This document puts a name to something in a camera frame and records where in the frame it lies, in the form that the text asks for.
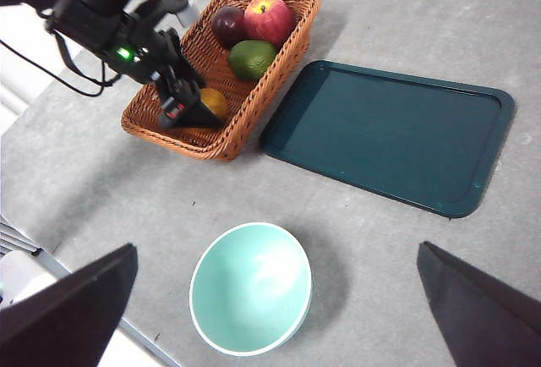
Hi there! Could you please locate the mint green bowl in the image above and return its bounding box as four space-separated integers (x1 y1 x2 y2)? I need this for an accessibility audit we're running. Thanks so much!
189 222 314 357

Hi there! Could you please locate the pale grey left camera box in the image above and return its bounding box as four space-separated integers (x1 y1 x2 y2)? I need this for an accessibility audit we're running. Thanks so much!
159 0 199 28

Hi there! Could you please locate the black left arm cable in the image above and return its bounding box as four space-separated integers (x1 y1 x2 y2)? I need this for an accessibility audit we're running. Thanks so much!
0 30 117 97

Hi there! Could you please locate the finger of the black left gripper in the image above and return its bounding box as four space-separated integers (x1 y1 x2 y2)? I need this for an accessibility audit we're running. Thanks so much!
158 81 226 131
166 30 204 94

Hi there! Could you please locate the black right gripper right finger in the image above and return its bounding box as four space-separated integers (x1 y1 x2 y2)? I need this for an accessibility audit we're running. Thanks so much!
417 240 541 367

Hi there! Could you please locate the dark purple plum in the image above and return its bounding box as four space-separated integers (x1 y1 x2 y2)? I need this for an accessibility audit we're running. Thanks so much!
210 6 249 50

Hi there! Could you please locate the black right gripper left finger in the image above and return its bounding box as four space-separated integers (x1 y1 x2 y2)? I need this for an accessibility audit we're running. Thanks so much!
0 243 139 367

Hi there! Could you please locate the red apple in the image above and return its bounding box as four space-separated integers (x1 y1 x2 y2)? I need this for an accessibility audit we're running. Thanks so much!
243 0 296 48

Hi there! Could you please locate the yellow-brown kiwi fruit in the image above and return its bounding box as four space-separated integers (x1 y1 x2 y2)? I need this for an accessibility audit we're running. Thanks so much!
198 87 232 121

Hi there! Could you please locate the green avocado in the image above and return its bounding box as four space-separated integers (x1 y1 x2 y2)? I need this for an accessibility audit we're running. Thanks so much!
227 39 278 81

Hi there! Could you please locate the dark teal rectangular tray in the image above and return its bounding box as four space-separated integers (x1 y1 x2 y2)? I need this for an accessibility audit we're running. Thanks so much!
260 59 516 219

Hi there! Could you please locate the brown wicker basket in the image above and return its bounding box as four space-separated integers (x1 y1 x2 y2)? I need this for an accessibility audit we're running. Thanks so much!
121 0 321 162

